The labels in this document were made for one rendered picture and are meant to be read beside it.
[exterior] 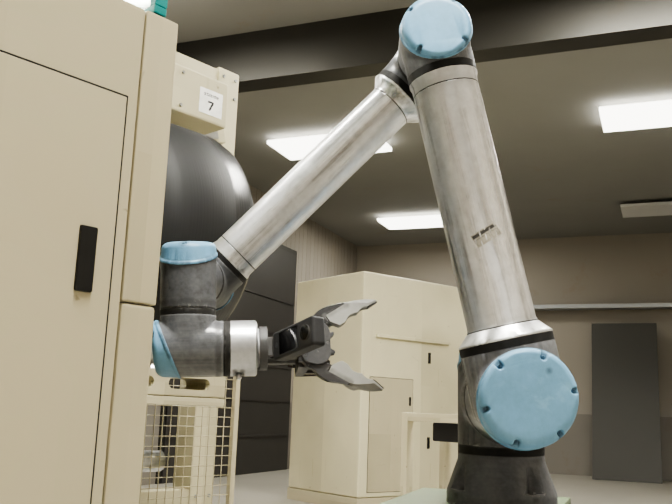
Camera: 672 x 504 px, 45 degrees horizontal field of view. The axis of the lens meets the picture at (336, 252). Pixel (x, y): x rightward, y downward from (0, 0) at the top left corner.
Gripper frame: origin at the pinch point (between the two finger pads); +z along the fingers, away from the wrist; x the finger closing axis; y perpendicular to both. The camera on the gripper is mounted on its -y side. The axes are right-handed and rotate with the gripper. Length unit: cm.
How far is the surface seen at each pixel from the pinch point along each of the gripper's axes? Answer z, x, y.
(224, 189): -25, -51, 43
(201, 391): -30, -9, 64
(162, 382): -39, -9, 57
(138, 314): -35.9, 6.0, -32.3
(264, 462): 33, -134, 953
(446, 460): 103, -33, 336
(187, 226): -33, -39, 38
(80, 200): -42, -5, -41
